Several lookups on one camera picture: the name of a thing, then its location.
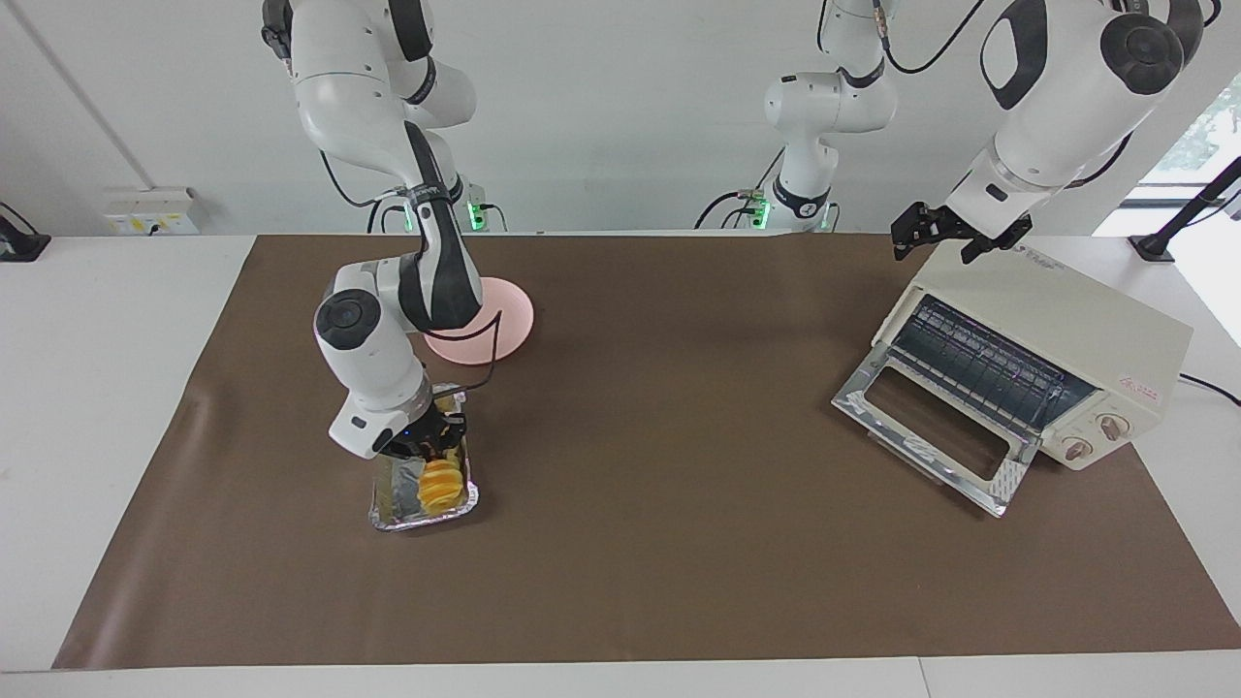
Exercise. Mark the pink round plate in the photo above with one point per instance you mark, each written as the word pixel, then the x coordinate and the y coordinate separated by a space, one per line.
pixel 506 320

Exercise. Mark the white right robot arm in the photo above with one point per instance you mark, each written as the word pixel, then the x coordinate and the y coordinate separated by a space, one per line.
pixel 359 87

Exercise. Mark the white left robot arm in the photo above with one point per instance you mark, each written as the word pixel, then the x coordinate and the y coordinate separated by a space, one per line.
pixel 1057 97

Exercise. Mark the white toaster oven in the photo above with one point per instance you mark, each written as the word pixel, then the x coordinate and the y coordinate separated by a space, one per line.
pixel 1066 310

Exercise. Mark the black camera stand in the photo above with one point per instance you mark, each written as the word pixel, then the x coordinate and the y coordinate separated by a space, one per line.
pixel 1178 223

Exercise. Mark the bright window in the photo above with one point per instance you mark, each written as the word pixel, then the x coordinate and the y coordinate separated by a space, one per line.
pixel 1202 136

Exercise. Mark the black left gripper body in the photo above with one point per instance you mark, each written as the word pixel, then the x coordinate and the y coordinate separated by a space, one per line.
pixel 964 231

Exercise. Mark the aluminium foil tray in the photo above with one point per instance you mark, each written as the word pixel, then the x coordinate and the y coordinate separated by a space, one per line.
pixel 397 504

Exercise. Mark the brown table mat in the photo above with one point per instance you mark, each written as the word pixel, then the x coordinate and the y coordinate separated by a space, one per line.
pixel 727 562

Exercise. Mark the white wall conduit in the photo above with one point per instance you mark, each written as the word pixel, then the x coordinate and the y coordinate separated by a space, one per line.
pixel 87 102

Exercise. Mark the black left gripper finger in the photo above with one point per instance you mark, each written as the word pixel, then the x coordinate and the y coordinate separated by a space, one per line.
pixel 1002 241
pixel 920 225

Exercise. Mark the yellow ridged bread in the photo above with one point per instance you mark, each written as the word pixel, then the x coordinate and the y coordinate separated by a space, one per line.
pixel 441 485

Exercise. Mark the silver glass oven door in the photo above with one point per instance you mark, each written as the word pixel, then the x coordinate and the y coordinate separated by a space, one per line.
pixel 1008 482

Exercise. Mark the black clamp mount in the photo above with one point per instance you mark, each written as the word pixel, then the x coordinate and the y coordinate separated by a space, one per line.
pixel 19 242

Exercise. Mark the white wall socket box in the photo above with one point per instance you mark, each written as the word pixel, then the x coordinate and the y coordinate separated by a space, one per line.
pixel 150 213

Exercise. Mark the beige oven knob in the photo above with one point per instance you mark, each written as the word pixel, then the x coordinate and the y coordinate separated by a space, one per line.
pixel 1113 428
pixel 1077 449

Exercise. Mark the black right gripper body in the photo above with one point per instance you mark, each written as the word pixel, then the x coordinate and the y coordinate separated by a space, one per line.
pixel 427 438

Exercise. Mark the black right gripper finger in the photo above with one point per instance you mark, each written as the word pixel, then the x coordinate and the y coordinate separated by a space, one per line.
pixel 454 448
pixel 431 459

